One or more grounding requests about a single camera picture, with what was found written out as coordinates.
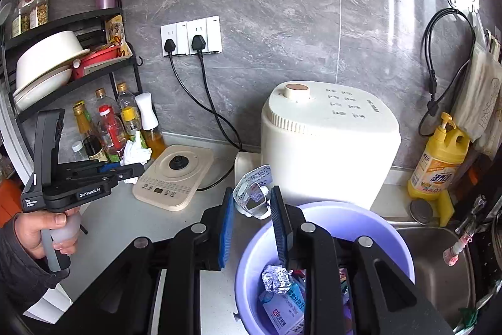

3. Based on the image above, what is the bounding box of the clear plastic blister packaging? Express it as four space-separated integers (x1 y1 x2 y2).
232 165 272 220

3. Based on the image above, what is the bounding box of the white tissue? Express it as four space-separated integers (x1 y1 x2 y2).
120 140 152 166

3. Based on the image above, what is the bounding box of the person's left forearm sleeve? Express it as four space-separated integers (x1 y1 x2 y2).
1 216 70 314

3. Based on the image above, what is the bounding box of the person's left hand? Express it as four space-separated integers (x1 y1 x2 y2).
13 205 82 260

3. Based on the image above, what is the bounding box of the dark soy sauce bottle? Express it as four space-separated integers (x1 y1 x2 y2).
72 101 108 162

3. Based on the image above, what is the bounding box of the small white-capped jar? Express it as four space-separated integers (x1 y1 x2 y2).
72 140 88 161

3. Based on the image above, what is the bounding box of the crumpled foil wrapper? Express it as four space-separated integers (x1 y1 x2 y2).
261 264 294 294

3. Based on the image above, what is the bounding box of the cream induction cooker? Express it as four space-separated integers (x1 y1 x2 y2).
132 144 214 212

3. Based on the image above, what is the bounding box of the purple plastic bucket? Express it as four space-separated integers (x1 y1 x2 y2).
235 202 415 334

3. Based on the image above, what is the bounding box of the white-top oil spray bottle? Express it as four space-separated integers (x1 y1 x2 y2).
135 93 166 159

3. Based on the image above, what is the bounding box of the black corner shelf rack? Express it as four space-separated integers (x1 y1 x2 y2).
0 0 144 163

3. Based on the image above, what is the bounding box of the blue white medicine box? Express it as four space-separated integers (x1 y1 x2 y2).
259 282 305 335

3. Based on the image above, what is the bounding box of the white air fryer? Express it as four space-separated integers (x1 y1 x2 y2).
235 81 401 209

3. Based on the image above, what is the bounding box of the white bowl on shelf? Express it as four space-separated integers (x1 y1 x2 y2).
13 30 90 95

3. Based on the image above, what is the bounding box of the yellow dish soap bottle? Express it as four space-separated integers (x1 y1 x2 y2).
407 112 471 201

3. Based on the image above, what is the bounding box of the faucet with pink filter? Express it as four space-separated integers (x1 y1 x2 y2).
443 195 486 267

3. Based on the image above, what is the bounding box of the stainless steel sink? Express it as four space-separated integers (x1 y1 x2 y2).
395 223 476 328

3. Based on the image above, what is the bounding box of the spice jar on shelf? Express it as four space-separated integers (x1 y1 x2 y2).
11 0 49 37

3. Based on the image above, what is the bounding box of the red-handled cooking oil bottle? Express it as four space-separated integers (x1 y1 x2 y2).
99 104 128 162

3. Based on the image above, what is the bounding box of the black power cable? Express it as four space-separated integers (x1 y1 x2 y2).
190 35 244 191
162 39 244 151

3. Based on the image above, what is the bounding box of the white wall socket panel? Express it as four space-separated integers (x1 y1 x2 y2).
160 16 223 56

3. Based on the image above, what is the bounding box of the hanging black cable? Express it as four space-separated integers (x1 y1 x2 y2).
417 8 478 139

